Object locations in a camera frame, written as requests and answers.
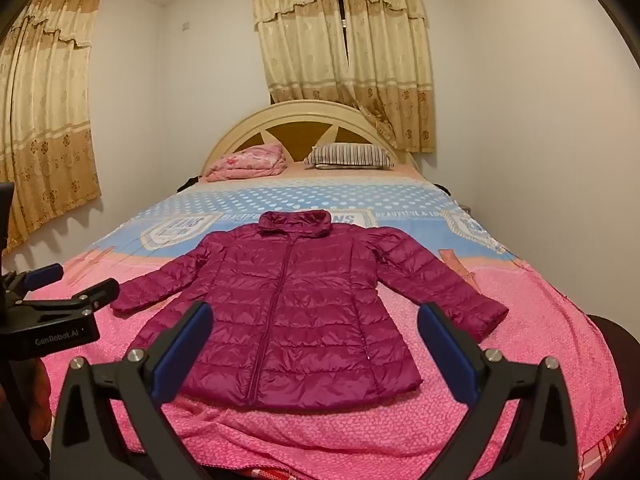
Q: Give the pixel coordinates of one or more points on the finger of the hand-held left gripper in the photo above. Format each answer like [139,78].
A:
[42,276]
[87,296]

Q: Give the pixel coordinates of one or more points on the folded pink quilt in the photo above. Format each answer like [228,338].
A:
[247,162]

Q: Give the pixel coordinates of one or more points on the beige patterned side curtain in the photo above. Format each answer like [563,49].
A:
[45,110]

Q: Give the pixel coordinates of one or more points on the bed with pink blue sheet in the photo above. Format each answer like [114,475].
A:
[320,310]

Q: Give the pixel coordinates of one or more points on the cream wooden headboard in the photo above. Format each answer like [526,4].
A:
[300,130]

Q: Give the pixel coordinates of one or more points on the beige patterned window curtain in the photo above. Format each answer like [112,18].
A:
[345,55]

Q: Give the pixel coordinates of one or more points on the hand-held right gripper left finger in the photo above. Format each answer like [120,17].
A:
[182,350]

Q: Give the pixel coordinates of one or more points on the magenta puffer jacket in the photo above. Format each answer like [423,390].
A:
[300,320]

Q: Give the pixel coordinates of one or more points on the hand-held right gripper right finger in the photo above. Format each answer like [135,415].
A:
[447,355]

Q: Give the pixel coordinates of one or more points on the striped pillow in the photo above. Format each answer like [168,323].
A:
[347,156]

